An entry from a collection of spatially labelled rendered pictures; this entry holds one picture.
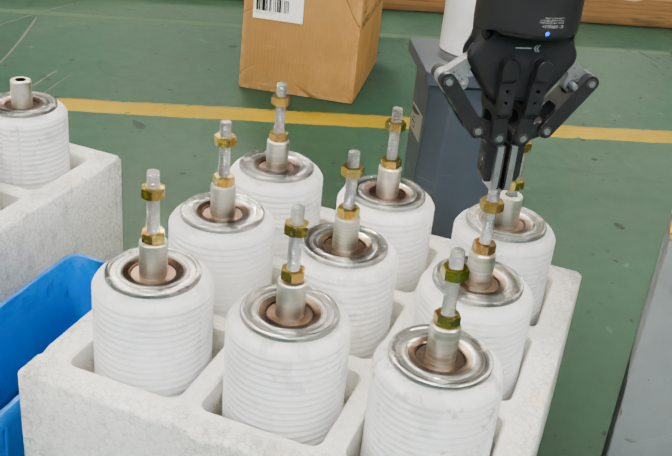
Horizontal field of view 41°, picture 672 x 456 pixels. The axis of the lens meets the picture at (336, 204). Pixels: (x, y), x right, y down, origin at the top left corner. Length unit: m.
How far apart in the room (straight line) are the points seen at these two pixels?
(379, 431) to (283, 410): 0.07
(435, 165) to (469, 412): 0.56
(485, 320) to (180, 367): 0.24
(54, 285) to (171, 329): 0.32
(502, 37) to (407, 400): 0.26
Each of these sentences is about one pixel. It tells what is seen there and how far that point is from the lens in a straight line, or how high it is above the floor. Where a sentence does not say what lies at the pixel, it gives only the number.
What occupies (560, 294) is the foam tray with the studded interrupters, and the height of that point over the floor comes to 0.18.
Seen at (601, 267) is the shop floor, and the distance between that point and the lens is 1.37.
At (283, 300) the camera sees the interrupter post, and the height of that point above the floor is 0.27.
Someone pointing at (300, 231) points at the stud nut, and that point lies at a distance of 0.65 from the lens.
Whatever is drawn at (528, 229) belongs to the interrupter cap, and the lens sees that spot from 0.86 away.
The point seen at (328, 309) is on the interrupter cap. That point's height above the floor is 0.25.
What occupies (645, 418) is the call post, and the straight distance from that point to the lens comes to 0.86.
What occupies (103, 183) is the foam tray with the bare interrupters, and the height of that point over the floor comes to 0.16.
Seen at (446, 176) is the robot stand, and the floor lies 0.16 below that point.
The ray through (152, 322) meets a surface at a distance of 0.70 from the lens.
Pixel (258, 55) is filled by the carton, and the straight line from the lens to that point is 1.85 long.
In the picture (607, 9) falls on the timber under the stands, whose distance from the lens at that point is 2.73.
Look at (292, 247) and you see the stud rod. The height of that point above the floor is 0.31.
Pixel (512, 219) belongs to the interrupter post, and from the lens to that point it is 0.85.
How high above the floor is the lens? 0.63
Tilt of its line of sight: 27 degrees down
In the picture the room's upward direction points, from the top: 6 degrees clockwise
